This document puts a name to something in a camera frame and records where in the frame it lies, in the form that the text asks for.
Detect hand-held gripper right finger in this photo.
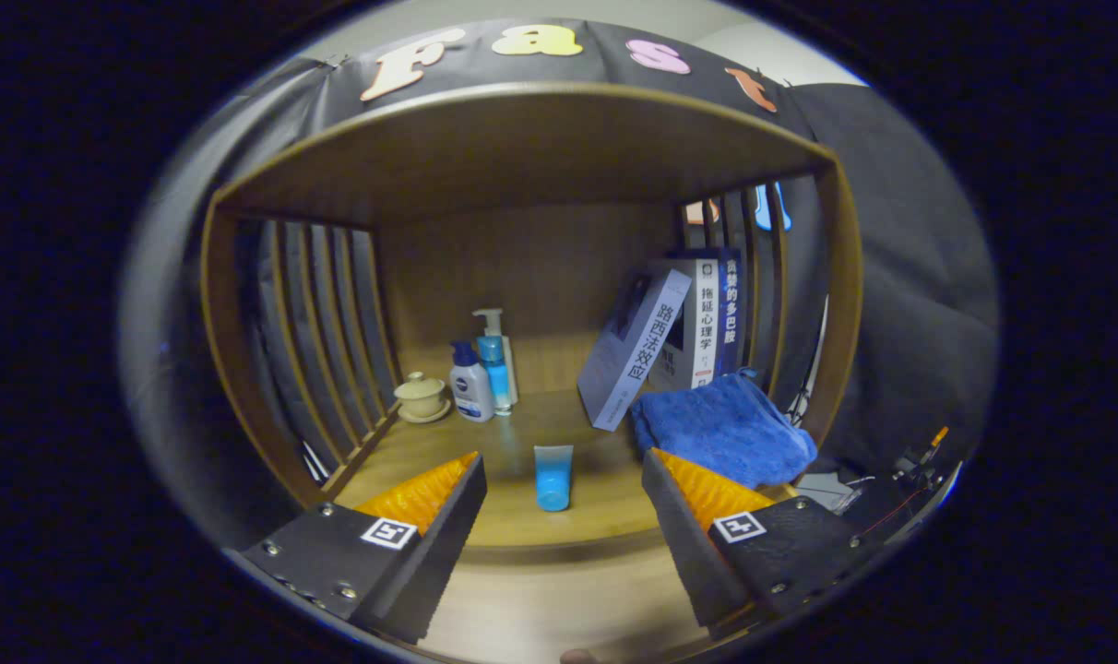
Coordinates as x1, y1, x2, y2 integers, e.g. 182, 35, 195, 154
641, 449, 892, 640

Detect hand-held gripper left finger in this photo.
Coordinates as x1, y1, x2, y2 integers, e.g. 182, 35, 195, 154
222, 452, 489, 645

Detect blue tube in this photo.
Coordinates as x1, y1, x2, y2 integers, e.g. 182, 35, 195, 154
533, 445, 576, 513

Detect wooden countertop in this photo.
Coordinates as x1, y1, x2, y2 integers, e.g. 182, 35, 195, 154
333, 387, 800, 550

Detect wooden cabinet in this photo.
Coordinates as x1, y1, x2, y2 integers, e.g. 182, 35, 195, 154
199, 81, 864, 554

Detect blue towel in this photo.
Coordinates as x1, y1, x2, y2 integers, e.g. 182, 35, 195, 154
630, 369, 818, 490

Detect beige lidded teacup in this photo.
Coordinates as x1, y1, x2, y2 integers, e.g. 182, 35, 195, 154
394, 372, 452, 424

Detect white bottle with blue cap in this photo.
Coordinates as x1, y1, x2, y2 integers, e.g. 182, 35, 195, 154
448, 340, 495, 423

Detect blue pump bottle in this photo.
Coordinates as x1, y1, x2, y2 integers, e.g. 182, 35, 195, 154
472, 308, 519, 416

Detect grey book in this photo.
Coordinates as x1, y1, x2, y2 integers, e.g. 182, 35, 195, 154
577, 268, 693, 433

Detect white book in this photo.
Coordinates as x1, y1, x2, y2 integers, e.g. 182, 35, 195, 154
647, 258, 728, 391

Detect dark blue book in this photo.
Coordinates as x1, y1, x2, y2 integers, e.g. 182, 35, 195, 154
670, 247, 744, 377

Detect black device with orange part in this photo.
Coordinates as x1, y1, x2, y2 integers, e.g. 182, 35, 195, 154
854, 426, 961, 536

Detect black backdrop cloth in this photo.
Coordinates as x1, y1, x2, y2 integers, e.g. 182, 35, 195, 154
116, 18, 1001, 554

